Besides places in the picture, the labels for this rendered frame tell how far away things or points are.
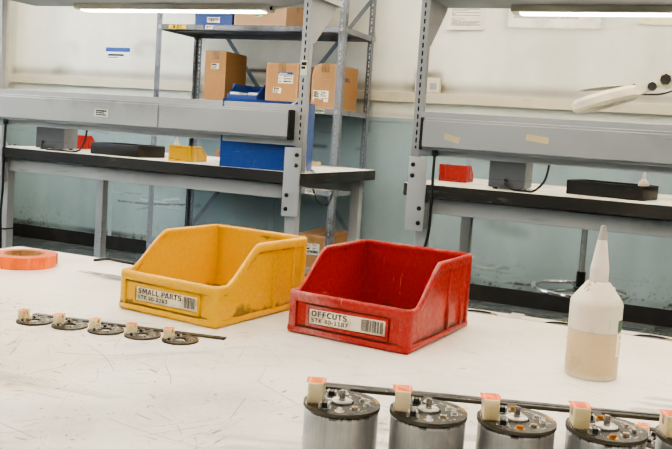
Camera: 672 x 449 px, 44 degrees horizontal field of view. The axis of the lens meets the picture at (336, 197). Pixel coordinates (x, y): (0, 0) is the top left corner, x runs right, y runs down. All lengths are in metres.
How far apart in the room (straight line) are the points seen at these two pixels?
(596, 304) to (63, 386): 0.33
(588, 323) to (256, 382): 0.22
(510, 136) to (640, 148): 0.37
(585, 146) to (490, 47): 2.33
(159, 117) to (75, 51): 3.08
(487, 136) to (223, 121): 0.92
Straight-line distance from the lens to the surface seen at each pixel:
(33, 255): 0.89
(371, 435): 0.28
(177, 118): 3.04
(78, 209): 6.08
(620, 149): 2.54
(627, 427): 0.29
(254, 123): 2.88
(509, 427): 0.27
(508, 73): 4.78
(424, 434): 0.27
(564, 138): 2.56
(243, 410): 0.46
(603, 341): 0.57
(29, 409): 0.46
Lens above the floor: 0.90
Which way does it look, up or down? 4 degrees down
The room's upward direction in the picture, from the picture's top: 4 degrees clockwise
